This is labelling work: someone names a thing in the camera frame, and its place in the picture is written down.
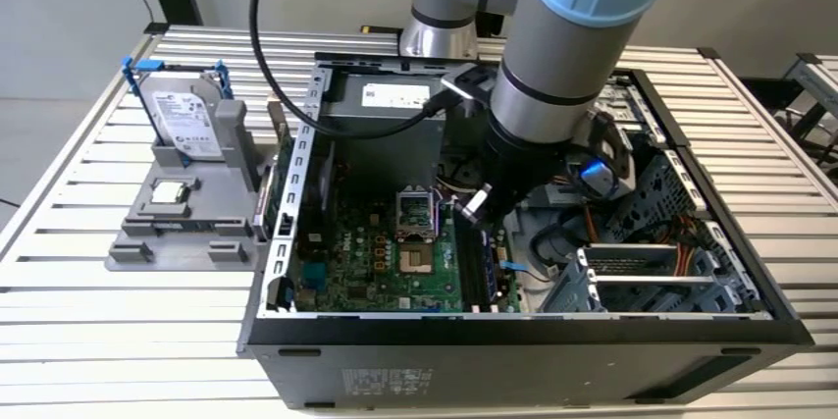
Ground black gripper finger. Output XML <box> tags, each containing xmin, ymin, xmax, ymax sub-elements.
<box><xmin>459</xmin><ymin>183</ymin><xmax>503</xmax><ymax>235</ymax></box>

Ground blue RAM stick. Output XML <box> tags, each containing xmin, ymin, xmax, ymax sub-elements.
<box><xmin>475</xmin><ymin>225</ymin><xmax>505</xmax><ymax>303</ymax></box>

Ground black RAM slot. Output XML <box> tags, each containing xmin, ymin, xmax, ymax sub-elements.
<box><xmin>453</xmin><ymin>212</ymin><xmax>478</xmax><ymax>313</ymax></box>

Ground CPU socket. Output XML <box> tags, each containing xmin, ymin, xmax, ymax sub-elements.
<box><xmin>395</xmin><ymin>239</ymin><xmax>438</xmax><ymax>279</ymax></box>

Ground grey power supply unit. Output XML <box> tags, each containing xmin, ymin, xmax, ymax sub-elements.
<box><xmin>319</xmin><ymin>73</ymin><xmax>451</xmax><ymax>194</ymax></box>

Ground grey optical drive cage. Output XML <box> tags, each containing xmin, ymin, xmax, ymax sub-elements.
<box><xmin>589</xmin><ymin>70</ymin><xmax>661</xmax><ymax>145</ymax></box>

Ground green Dell motherboard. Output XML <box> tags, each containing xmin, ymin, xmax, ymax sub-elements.
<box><xmin>291</xmin><ymin>190</ymin><xmax>529</xmax><ymax>315</ymax></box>

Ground grey metal disk bay cage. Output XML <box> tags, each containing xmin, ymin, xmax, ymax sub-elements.
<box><xmin>540</xmin><ymin>146</ymin><xmax>768</xmax><ymax>315</ymax></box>

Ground blue expansion slot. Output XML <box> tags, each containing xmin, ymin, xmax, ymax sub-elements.
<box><xmin>299</xmin><ymin>263</ymin><xmax>329</xmax><ymax>291</ymax></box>

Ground green graphics card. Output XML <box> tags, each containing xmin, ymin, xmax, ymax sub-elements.
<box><xmin>250</xmin><ymin>89</ymin><xmax>298</xmax><ymax>244</ymax></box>

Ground black open PC case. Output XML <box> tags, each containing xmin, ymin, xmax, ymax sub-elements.
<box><xmin>235</xmin><ymin>50</ymin><xmax>817</xmax><ymax>413</ymax></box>

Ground grey plastic parts rack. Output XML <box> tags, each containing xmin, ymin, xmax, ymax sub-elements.
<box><xmin>104</xmin><ymin>99</ymin><xmax>274</xmax><ymax>273</ymax></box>

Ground silver CPU chip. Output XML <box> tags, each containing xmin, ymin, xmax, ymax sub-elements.
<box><xmin>149</xmin><ymin>182</ymin><xmax>191</xmax><ymax>206</ymax></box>

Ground hard disk in blue carrier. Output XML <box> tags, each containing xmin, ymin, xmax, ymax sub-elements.
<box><xmin>121</xmin><ymin>59</ymin><xmax>237</xmax><ymax>165</ymax></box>

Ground aluminium slat side table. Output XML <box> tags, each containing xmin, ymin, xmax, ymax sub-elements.
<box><xmin>776</xmin><ymin>51</ymin><xmax>838</xmax><ymax>168</ymax></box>

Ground metal socket cover frame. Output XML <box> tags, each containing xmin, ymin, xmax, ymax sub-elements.
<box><xmin>395</xmin><ymin>185</ymin><xmax>439</xmax><ymax>239</ymax></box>

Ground silver wrist camera blue light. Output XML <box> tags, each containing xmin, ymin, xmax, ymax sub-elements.
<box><xmin>580</xmin><ymin>157</ymin><xmax>628</xmax><ymax>200</ymax></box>

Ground orange data wire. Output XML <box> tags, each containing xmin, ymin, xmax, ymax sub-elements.
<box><xmin>582</xmin><ymin>202</ymin><xmax>601</xmax><ymax>246</ymax></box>

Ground black camera cable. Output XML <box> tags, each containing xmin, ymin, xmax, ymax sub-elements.
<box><xmin>593</xmin><ymin>112</ymin><xmax>638</xmax><ymax>194</ymax></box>
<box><xmin>247</xmin><ymin>0</ymin><xmax>454</xmax><ymax>138</ymax></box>

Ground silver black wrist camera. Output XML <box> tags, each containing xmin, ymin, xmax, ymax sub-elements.
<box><xmin>439</xmin><ymin>64</ymin><xmax>497</xmax><ymax>104</ymax></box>

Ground red yellow power wires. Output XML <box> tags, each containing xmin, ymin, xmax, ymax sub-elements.
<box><xmin>666</xmin><ymin>215</ymin><xmax>708</xmax><ymax>286</ymax></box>

